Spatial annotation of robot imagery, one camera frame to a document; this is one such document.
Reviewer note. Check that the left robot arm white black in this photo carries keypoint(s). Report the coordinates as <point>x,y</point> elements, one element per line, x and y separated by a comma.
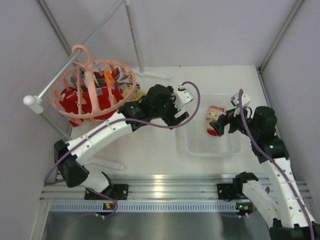
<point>73,157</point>

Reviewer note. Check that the pink round clip hanger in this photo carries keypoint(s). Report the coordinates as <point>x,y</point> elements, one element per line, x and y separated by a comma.
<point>84,70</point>

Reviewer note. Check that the yellow sock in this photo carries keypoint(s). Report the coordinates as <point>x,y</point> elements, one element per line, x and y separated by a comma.
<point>140,94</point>
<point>128,93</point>

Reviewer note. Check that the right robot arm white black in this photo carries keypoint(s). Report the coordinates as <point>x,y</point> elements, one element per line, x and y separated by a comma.
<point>286,215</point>

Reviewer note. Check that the aluminium mounting rail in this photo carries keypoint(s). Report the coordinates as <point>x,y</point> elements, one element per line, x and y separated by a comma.
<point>160,194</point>

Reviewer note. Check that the red white patterned sock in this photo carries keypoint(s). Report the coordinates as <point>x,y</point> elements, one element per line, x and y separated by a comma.
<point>213,115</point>

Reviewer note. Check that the red sock white cuff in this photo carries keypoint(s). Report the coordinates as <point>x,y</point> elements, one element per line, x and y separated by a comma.
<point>93,104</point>

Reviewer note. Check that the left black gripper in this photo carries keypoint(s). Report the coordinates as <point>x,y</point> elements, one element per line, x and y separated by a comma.
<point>170,120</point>

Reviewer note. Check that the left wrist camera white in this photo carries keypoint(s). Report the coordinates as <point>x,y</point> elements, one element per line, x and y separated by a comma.
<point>182,97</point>

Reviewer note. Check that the white perforated plastic basket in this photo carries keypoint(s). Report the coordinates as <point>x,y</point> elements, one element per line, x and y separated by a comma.
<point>199,143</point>

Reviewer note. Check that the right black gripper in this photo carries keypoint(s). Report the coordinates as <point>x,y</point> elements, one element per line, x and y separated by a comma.
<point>224,119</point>

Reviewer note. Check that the orange clothes peg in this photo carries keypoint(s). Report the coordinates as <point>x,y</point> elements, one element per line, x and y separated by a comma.
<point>110,81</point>

